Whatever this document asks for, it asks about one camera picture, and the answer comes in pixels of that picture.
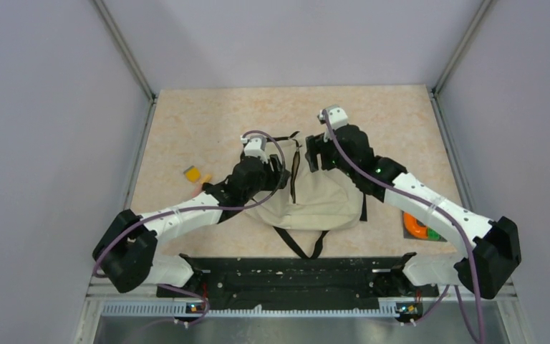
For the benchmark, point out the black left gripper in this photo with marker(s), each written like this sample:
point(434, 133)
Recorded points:
point(274, 177)

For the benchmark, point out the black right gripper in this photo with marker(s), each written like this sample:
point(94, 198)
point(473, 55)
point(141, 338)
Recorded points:
point(316, 145)

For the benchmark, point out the cream canvas backpack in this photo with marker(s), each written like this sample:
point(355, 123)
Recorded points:
point(322, 201)

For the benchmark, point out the pink orange marker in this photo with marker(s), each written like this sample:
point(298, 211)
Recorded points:
point(199, 188)

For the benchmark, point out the yellow eraser block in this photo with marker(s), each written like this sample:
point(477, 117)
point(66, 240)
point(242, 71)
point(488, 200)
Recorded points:
point(192, 174)

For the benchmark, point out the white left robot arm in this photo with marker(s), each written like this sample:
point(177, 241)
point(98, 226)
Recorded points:
point(128, 254)

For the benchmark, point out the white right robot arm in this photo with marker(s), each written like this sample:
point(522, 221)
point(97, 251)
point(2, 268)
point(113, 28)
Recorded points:
point(489, 250)

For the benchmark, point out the orange tape roll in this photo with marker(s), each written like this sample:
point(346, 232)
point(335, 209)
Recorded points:
point(413, 227)

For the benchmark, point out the green toy brick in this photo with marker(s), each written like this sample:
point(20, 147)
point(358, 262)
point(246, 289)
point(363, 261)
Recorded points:
point(433, 235)

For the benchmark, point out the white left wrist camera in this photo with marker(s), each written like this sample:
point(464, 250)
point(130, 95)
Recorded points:
point(254, 147)

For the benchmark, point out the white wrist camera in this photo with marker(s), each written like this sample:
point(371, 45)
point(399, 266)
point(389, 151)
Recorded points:
point(254, 147)
point(336, 116)

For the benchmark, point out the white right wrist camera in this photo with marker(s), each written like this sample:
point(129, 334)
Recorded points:
point(336, 116)

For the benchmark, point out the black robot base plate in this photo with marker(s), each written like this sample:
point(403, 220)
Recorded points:
point(301, 284)

